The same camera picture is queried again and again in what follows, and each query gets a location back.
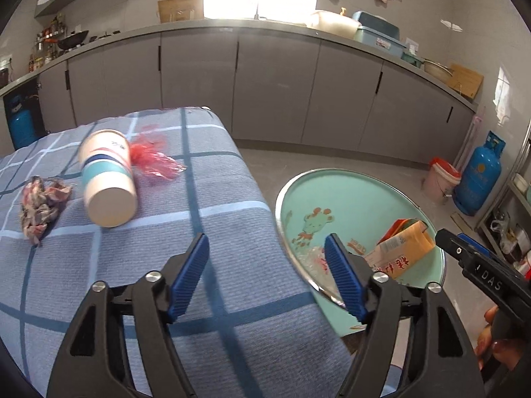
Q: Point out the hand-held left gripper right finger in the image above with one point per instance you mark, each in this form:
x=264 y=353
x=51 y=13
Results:
x=346 y=282

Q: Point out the person's right hand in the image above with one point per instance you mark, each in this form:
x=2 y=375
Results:
x=484 y=342

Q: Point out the grey kitchen cabinets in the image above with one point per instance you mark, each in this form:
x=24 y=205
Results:
x=269 y=83

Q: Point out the black wok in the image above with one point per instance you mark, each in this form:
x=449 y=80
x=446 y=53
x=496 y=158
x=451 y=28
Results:
x=72 y=40

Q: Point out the metal faucet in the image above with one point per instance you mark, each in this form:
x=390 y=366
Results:
x=257 y=11

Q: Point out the crumpled patterned cloth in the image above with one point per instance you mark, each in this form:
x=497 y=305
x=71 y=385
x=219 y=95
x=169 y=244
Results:
x=41 y=209

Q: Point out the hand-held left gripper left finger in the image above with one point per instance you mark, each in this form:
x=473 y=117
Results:
x=188 y=277

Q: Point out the wooden cutting board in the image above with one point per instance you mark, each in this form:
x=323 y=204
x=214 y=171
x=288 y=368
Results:
x=466 y=81

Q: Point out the striped paper cup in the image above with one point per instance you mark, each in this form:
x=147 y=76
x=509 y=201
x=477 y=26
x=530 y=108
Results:
x=108 y=174

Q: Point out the blue gas cylinder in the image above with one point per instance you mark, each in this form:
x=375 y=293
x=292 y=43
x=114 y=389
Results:
x=477 y=178
x=23 y=126

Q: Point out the pink bucket red lid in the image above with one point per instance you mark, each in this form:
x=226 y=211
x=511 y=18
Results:
x=437 y=186

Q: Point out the metal basin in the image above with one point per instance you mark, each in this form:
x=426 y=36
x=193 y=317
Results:
x=437 y=70

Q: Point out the pink translucent plastic bag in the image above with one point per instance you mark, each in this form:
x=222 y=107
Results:
x=149 y=157

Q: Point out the white plastic bag red print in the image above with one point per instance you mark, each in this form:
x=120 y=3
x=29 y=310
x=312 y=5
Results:
x=315 y=263

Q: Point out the cardboard board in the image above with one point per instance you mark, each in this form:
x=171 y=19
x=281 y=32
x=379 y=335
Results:
x=180 y=9

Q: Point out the round teal tray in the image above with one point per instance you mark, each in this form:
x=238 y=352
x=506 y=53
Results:
x=352 y=199

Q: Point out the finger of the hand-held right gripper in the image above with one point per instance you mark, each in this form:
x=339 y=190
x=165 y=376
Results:
x=475 y=243
x=454 y=246

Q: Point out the orange zip bag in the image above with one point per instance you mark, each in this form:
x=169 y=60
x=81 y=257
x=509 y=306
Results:
x=402 y=253

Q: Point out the metal spice rack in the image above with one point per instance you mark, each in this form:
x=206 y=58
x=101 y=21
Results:
x=47 y=45

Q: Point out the green plastic basin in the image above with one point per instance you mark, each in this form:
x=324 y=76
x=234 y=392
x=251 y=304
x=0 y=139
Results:
x=412 y=60

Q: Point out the blue checked tablecloth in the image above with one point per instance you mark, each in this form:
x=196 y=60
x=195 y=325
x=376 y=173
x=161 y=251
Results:
x=157 y=224

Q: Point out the metal storage shelf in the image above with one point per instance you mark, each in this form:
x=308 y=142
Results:
x=518 y=199

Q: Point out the teal plastic box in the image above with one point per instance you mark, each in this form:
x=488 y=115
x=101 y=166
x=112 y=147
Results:
x=379 y=35

